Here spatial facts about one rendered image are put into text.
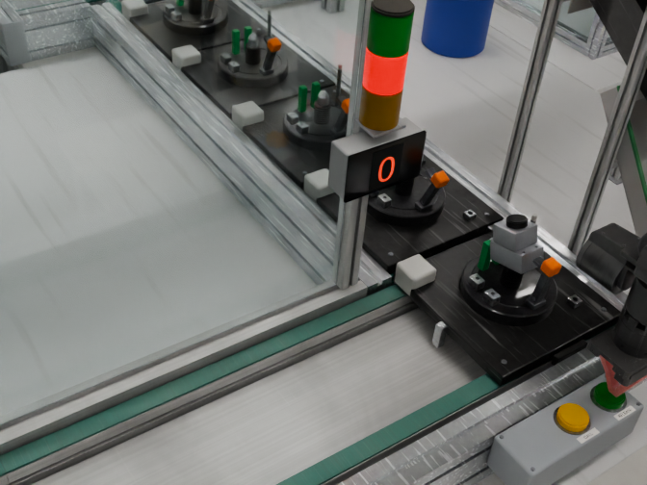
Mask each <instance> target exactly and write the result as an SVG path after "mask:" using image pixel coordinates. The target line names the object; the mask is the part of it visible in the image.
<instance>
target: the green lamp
mask: <svg viewBox="0 0 647 485"><path fill-rule="evenodd" d="M413 17H414V12H413V13H412V14H410V15H408V16H405V17H388V16H384V15H381V14H379V13H376V12H375V11H374V10H373V9H372V7H371V11H370V20H369V29H368V38H367V48H368V50H369V51H371V52H372V53H373V54H375V55H377V56H380V57H384V58H397V57H401V56H403V55H405V54H406V53H407V52H408V50H409V44H410V38H411V31H412V24H413Z"/></svg>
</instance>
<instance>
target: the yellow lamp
mask: <svg viewBox="0 0 647 485"><path fill-rule="evenodd" d="M402 92H403V89H402V91H401V92H399V93H397V94H393V95H378V94H374V93H372V92H369V91H368V90H366V89H365V88H364V87H363V84H362V91H361V101H360V110H359V121H360V123H361V124H362V125H363V126H365V127H367V128H369V129H372V130H376V131H387V130H391V129H393V128H395V127H396V126H397V125H398V123H399V118H400V111H401V99H402Z"/></svg>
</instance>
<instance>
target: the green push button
mask: <svg viewBox="0 0 647 485"><path fill-rule="evenodd" d="M593 395H594V398H595V400H596V401H597V402H598V403H599V404H600V405H601V406H603V407H605V408H608V409H619V408H620V407H622V406H623V404H624V402H625V399H626V395H625V393H623V394H622V395H620V396H618V397H615V396H614V395H613V394H612V393H610V392H609V391H608V384H607V382H602V383H599V384H598V385H597V386H596V388H595V390H594V393H593Z"/></svg>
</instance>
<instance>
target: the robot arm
mask: <svg viewBox="0 0 647 485"><path fill-rule="evenodd" d="M576 266H577V267H578V268H579V269H581V270H582V271H584V272H585V273H586V274H588V275H589V276H590V277H592V278H593V279H594V280H596V281H597V282H599V283H600V284H601V285H603V286H604V287H605V288H607V289H608V290H609V291H611V292H612V293H613V294H620V293H621V292H623V291H626V290H627V289H629V288H631V289H630V291H629V294H628V296H627V299H626V301H625V304H624V306H623V309H622V312H621V314H620V317H619V319H618V321H617V323H616V325H615V326H613V327H611V328H610V329H608V330H607V331H605V332H603V333H601V334H599V335H598V336H596V337H594V338H592V339H591V340H590V342H589V344H588V347H587V348H588V350H589V351H590V352H592V353H593V354H594V355H595V356H596V357H599V356H600V359H601V362H602V364H603V367H604V370H605V373H606V379H607V384H608V391H609V392H610V393H612V394H613V395H614V396H615V397H618V396H620V395H622V394H623V393H625V392H626V391H628V390H629V389H630V388H631V387H633V386H634V385H636V384H637V383H639V382H640V381H642V380H644V379H645V378H647V233H646V234H644V235H643V236H642V238H640V237H639V236H637V235H635V234H634V233H632V232H630V231H628V230H627V229H625V228H623V227H621V226H620V225H618V224H616V223H610V224H608V225H606V226H604V227H602V228H600V229H597V230H595V231H593V232H591V233H590V236H589V238H588V240H587V241H586V242H585V244H584V245H583V246H582V248H581V250H580V252H579V254H578V256H577V259H576ZM618 382H619V383H620V384H621V385H620V384H619V383H618Z"/></svg>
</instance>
